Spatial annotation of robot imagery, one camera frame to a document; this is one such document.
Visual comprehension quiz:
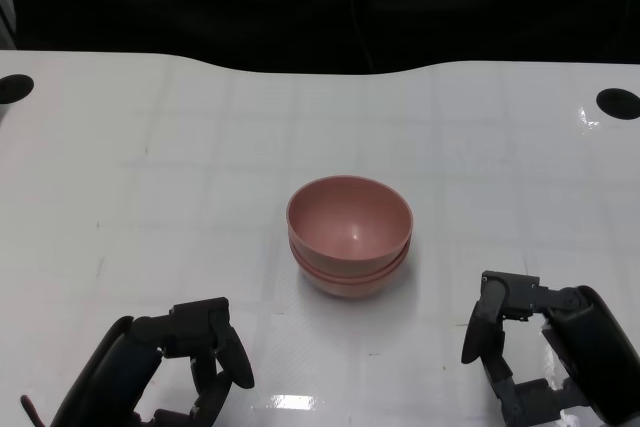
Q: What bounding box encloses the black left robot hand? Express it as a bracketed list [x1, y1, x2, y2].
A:
[49, 296, 255, 427]

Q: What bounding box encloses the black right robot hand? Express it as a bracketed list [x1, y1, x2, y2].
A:
[460, 270, 640, 427]

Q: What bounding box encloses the pink plastic bowl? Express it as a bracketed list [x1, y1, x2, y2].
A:
[286, 175, 415, 272]
[288, 241, 412, 282]
[292, 251, 410, 302]

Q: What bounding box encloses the black table grommet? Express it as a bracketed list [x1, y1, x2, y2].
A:
[0, 74, 35, 105]
[596, 87, 640, 121]

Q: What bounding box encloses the dark red cable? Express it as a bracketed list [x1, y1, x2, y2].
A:
[19, 394, 54, 427]

